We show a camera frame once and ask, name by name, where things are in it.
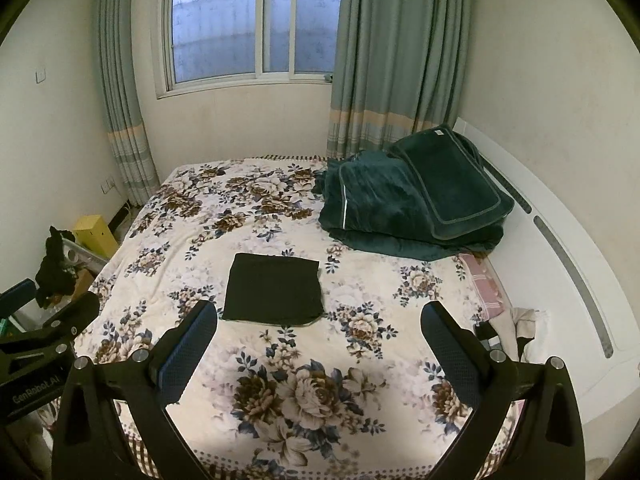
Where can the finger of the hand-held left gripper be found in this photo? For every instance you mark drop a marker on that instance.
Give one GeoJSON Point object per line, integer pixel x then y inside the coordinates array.
{"type": "Point", "coordinates": [17, 295]}
{"type": "Point", "coordinates": [75, 312]}

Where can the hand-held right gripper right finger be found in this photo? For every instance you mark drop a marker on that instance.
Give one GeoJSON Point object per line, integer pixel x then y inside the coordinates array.
{"type": "Point", "coordinates": [447, 350]}

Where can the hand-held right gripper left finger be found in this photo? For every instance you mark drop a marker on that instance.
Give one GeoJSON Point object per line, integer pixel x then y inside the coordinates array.
{"type": "Point", "coordinates": [187, 355]}

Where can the black garment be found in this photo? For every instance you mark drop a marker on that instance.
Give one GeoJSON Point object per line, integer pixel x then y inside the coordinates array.
{"type": "Point", "coordinates": [272, 290]}

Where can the black cloth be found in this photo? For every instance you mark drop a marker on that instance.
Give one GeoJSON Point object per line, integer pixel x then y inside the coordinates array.
{"type": "Point", "coordinates": [55, 270]}

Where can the pink striped cloth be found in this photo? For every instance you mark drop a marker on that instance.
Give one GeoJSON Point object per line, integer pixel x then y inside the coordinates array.
{"type": "Point", "coordinates": [482, 282]}

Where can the yellow box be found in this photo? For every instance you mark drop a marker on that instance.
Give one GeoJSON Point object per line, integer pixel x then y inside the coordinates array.
{"type": "Point", "coordinates": [95, 232]}

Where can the white cloth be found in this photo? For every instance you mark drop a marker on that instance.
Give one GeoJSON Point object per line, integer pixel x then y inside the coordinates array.
{"type": "Point", "coordinates": [530, 327]}

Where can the dark green folded blanket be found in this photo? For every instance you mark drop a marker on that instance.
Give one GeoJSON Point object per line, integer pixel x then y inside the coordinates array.
{"type": "Point", "coordinates": [380, 210]}

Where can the dark green pillow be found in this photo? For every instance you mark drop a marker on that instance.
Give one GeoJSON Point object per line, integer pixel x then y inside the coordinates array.
{"type": "Point", "coordinates": [450, 185]}

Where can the floral printed blanket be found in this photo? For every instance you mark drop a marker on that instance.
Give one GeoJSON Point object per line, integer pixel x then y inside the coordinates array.
{"type": "Point", "coordinates": [300, 220]}

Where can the white headboard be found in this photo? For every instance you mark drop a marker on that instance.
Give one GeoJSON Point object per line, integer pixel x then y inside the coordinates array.
{"type": "Point", "coordinates": [555, 200]}

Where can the green banded curtain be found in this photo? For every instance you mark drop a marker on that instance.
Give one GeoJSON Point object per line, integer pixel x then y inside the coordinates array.
{"type": "Point", "coordinates": [395, 60]}
{"type": "Point", "coordinates": [125, 85]}

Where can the white framed window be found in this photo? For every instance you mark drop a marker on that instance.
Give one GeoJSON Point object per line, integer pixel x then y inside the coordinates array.
{"type": "Point", "coordinates": [250, 20]}

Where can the white wall socket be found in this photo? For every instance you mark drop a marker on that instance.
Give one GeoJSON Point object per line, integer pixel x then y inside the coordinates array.
{"type": "Point", "coordinates": [107, 186]}

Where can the white wall switch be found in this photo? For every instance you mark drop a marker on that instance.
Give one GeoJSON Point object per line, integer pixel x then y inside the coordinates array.
{"type": "Point", "coordinates": [41, 76]}

